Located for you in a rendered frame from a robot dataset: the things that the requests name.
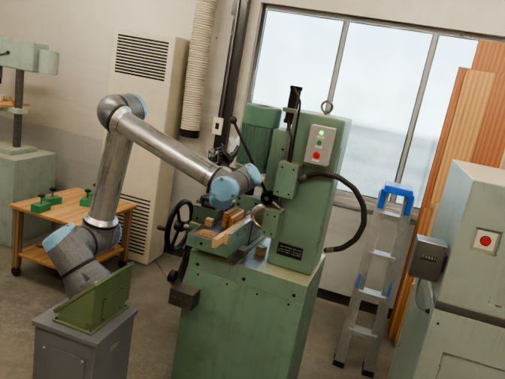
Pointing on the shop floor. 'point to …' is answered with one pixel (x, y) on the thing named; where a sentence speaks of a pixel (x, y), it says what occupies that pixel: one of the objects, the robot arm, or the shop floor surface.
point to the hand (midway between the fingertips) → (225, 144)
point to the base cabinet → (240, 332)
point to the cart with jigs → (73, 203)
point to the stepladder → (385, 276)
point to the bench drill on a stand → (42, 168)
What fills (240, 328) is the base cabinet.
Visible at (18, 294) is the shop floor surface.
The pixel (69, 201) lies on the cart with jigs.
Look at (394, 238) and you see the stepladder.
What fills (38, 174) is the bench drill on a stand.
